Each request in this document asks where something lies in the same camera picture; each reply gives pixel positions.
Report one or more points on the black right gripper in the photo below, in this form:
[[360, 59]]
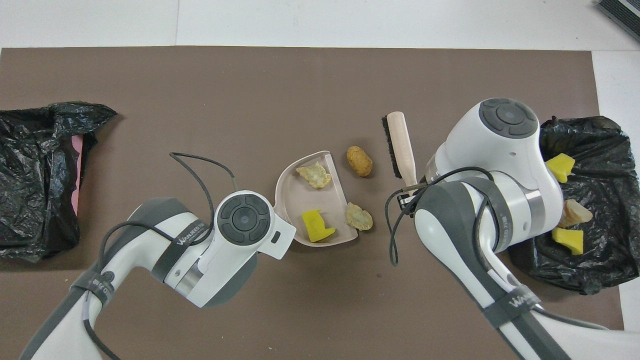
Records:
[[410, 200]]

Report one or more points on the pale foam scrap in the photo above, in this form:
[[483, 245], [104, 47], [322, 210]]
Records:
[[314, 175], [359, 216]]

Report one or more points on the beige hand brush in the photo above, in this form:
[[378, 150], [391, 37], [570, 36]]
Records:
[[402, 145]]

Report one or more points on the brown cork-like lump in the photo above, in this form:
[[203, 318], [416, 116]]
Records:
[[360, 161]]

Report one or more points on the yellow notched sponge piece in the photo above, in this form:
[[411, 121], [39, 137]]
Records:
[[317, 227]]

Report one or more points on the beige plastic dustpan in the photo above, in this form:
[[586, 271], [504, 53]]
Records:
[[300, 200]]

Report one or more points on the thick yellow sponge piece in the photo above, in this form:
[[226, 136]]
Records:
[[560, 167]]

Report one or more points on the yellow sponge with green backing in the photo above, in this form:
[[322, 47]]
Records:
[[569, 241]]

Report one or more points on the beige layered sponge chunk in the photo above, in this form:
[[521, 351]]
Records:
[[577, 212]]

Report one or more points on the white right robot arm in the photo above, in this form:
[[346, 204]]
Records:
[[500, 145]]

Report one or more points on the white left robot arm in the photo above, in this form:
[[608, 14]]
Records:
[[240, 250]]

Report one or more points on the black bag lined trash bin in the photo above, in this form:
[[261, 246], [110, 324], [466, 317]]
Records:
[[610, 200]]

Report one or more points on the pink plastic bin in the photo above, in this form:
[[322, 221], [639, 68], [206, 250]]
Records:
[[76, 165]]

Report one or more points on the right black lined bin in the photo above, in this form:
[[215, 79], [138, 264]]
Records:
[[35, 175]]

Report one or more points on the brown table mat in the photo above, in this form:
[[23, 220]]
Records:
[[200, 100]]

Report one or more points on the dark ribbed panel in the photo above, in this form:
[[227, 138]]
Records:
[[625, 12]]

